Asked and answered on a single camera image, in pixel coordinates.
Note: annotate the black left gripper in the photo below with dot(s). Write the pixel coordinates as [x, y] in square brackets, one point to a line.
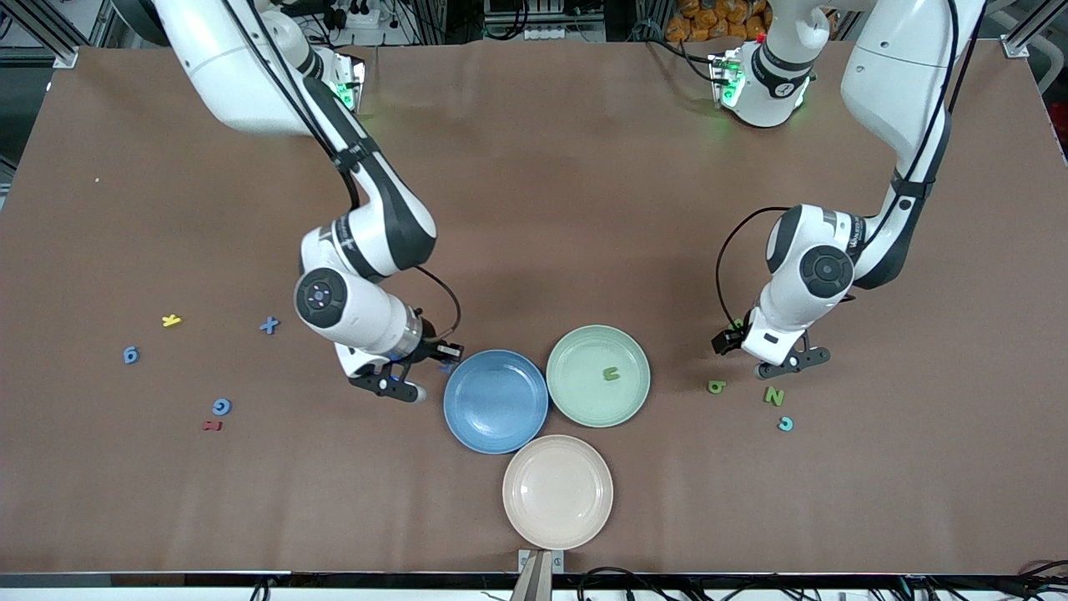
[728, 340]

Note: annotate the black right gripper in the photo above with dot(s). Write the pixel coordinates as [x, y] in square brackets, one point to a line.
[430, 348]

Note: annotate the green letter N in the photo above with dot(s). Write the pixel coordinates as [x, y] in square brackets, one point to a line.
[774, 396]

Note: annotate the blue letter x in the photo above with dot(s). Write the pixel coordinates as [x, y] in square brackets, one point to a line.
[269, 325]

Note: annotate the blue letter G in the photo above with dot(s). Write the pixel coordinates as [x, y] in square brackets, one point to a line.
[215, 406]

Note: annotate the blue digit 6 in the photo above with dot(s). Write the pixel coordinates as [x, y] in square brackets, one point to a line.
[130, 357]

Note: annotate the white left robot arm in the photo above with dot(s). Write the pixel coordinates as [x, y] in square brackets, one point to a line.
[788, 313]

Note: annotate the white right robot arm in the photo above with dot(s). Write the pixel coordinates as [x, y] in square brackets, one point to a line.
[363, 317]

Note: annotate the blue plate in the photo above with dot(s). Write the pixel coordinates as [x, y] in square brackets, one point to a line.
[517, 434]

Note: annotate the green plate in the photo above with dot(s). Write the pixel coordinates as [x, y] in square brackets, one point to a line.
[576, 401]

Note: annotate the brown table cover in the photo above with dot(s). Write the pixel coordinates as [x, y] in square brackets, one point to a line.
[534, 209]

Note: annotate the beige plate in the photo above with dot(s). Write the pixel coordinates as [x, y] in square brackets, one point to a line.
[557, 492]

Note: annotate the bag of oranges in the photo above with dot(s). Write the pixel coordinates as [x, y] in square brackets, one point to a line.
[705, 17]

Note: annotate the white power strip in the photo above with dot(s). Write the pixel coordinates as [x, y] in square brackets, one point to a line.
[542, 33]

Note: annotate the power strip with black plugs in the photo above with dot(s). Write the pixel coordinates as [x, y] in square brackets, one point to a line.
[355, 15]

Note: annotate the metal bracket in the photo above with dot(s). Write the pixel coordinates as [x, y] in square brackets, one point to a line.
[541, 568]

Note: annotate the aluminium frame profile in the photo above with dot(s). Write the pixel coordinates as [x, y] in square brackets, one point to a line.
[1022, 33]
[50, 37]

